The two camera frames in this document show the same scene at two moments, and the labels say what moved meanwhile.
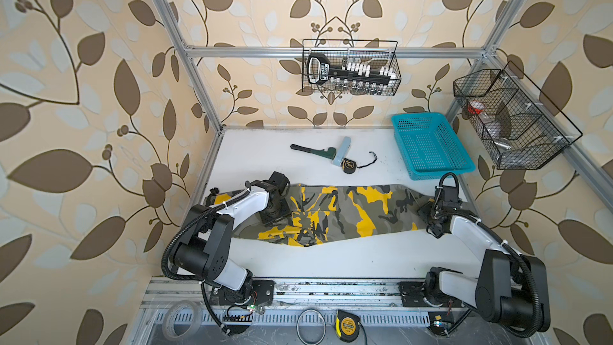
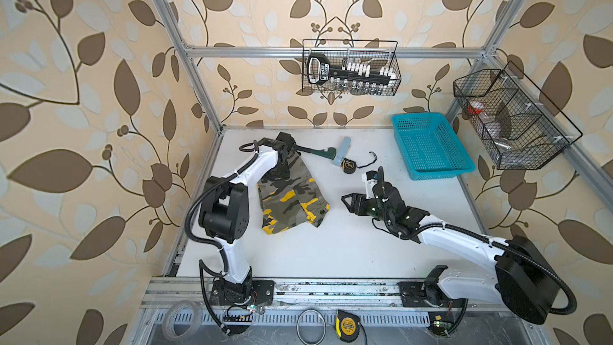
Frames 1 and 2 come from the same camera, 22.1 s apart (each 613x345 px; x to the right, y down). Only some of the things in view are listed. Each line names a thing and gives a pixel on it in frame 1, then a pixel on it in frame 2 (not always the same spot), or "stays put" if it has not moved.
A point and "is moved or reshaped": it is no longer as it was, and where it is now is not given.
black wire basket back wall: [364, 67] stays put
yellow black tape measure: [346, 326] stays put
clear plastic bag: [498, 134] stays put
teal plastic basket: [430, 145] stays put
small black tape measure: [350, 166] stays put
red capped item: [476, 107] stays put
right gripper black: [423, 212] to [357, 199]
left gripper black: [287, 212] to [285, 176]
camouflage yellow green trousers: [322, 212] is moved or reshaped
